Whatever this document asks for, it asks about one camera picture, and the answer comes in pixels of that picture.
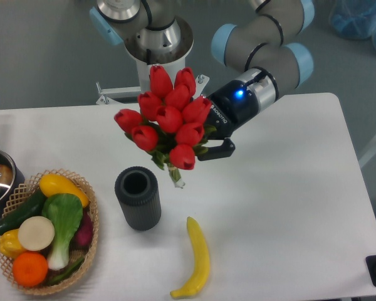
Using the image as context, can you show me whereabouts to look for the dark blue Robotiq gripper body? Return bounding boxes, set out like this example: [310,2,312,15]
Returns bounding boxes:
[206,80,260,140]

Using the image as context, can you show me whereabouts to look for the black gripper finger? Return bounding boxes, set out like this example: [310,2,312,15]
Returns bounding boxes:
[197,138,236,161]

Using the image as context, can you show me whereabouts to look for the red tulip bouquet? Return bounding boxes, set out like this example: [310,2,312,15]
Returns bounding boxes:
[114,65,216,188]

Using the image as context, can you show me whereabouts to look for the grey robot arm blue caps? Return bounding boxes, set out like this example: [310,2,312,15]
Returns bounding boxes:
[89,1,315,161]

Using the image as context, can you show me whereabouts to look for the dark grey ribbed vase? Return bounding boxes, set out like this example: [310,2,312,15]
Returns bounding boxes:
[115,166,162,231]

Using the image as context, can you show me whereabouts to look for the yellow banana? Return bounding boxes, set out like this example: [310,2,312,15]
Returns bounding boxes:
[170,216,211,299]

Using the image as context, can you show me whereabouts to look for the blue plastic bag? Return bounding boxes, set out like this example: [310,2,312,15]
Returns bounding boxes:
[328,1,376,51]

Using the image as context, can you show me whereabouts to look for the purple sweet potato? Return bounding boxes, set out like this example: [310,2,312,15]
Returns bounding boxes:
[73,211,93,247]

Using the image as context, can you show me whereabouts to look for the green bok choy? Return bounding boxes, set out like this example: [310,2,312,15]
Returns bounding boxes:
[42,193,83,270]

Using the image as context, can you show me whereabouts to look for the yellow squash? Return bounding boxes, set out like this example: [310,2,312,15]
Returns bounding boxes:
[39,174,89,208]

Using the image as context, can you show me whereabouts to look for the woven wicker basket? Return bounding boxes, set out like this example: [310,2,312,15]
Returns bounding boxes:
[0,169,99,296]

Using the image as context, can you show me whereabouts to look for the dark green cucumber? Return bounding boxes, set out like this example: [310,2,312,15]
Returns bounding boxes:
[0,188,47,236]

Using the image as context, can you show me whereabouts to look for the white round radish slice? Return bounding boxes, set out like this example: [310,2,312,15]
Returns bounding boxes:
[18,216,55,251]

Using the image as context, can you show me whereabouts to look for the green chili pepper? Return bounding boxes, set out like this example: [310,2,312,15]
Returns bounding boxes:
[46,257,85,286]

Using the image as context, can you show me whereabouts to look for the orange fruit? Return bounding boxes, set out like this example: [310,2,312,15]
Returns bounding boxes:
[12,252,48,287]

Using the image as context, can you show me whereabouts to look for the yellow bell pepper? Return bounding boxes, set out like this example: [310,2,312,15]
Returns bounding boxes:
[0,229,26,259]

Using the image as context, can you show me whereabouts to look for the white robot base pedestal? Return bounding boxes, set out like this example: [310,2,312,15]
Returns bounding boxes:
[97,16,194,105]

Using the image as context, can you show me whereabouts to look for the white frame right edge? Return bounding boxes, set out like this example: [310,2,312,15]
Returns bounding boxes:
[358,134,376,169]

